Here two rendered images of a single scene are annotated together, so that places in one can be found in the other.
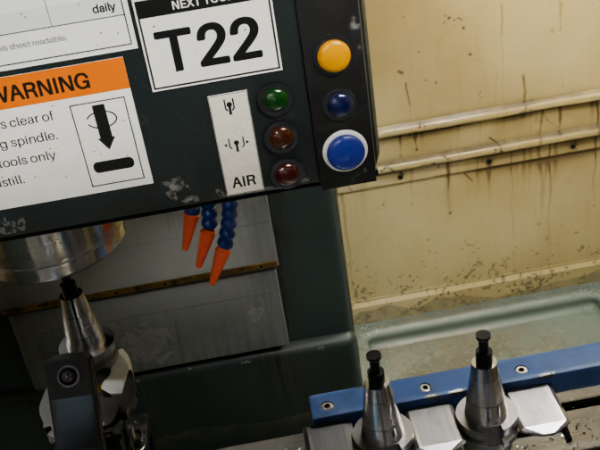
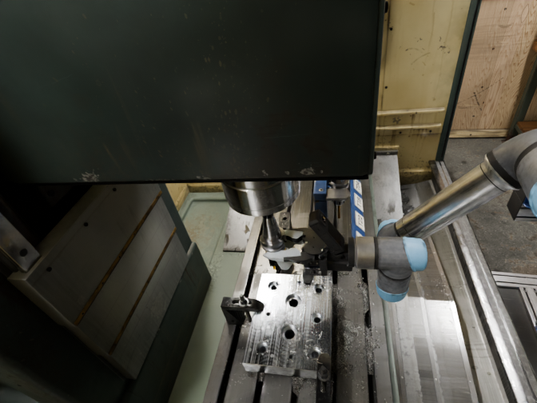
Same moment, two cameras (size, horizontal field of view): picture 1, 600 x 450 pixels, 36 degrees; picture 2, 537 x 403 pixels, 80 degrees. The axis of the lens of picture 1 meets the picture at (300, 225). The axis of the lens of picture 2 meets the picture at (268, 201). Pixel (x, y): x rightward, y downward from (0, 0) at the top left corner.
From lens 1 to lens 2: 1.01 m
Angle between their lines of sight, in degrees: 57
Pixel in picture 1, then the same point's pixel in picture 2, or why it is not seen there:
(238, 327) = (177, 266)
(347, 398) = (320, 185)
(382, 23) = not seen: hidden behind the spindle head
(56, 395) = (327, 229)
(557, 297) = (185, 207)
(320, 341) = (189, 252)
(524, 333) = (190, 222)
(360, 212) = not seen: hidden behind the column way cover
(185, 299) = (160, 271)
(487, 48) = not seen: hidden behind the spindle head
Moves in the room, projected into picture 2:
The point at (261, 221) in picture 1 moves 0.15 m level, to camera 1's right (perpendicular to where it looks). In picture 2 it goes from (165, 213) to (183, 186)
